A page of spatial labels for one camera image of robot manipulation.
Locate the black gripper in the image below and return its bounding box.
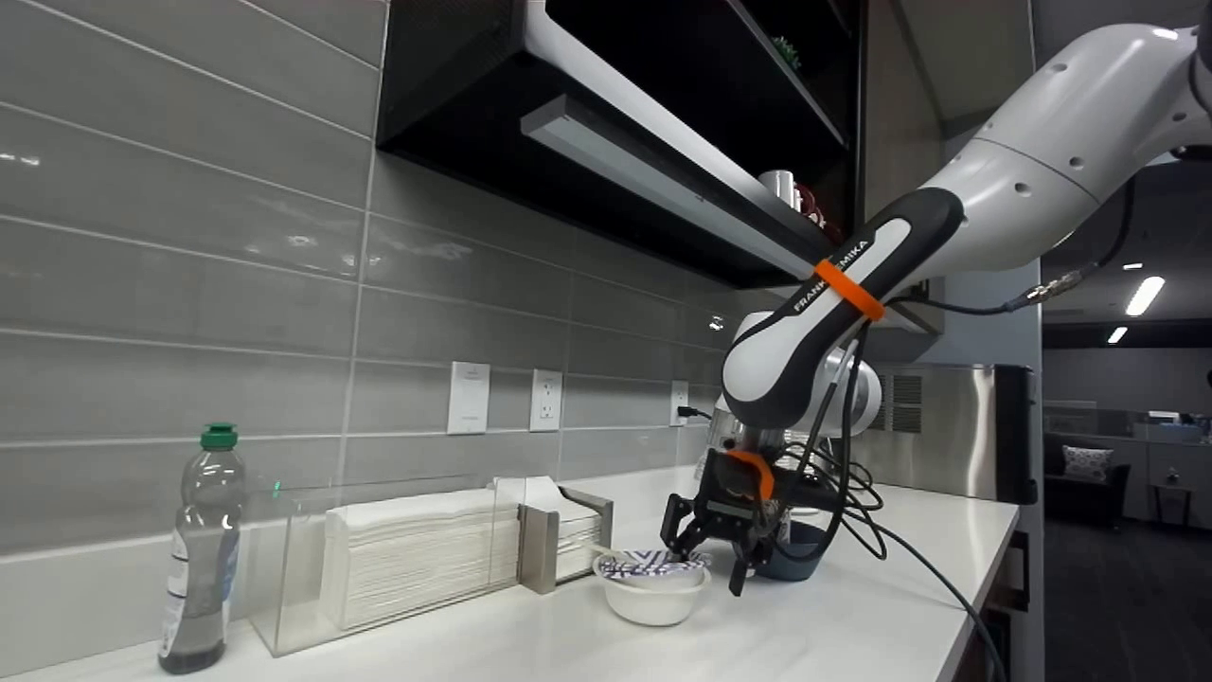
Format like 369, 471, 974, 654
659, 447, 799, 599

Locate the blue striped white bowl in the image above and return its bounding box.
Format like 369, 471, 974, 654
591, 540, 717, 634

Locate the white paper towel stack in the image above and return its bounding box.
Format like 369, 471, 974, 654
318, 473, 563, 634

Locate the clear acrylic towel holder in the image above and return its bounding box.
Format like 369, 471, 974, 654
244, 481, 530, 659

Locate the dark blue cup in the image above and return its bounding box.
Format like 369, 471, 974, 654
754, 507, 839, 586

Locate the steel napkin dispenser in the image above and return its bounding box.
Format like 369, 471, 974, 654
517, 481, 621, 599

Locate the stainless steel appliance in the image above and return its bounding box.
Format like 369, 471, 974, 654
866, 361, 1004, 502

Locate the white cup in cabinet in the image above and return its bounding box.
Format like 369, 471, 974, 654
760, 168, 807, 214

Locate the dark sofa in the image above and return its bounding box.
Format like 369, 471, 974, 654
1041, 430, 1136, 529

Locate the under-cabinet light bar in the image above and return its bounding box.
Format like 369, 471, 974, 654
517, 89, 822, 285

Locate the grey sofa pillow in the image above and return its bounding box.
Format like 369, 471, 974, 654
1061, 439, 1116, 483

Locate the long ceiling light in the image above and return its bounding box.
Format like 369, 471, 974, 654
1123, 271, 1172, 323

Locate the green capped plastic bottle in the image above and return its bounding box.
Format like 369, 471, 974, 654
154, 419, 254, 679

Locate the white wall outlet with plug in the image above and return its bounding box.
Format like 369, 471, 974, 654
666, 377, 714, 428

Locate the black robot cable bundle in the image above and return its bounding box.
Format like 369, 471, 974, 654
804, 330, 1009, 682

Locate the white wall outlet plate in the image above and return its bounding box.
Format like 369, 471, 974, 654
525, 368, 568, 437
445, 361, 495, 439

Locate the orange arm strap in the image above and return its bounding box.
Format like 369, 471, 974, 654
812, 255, 890, 324

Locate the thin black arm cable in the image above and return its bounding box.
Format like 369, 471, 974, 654
905, 170, 1144, 323

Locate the dark wall cabinet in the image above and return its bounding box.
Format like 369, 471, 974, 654
374, 0, 871, 290

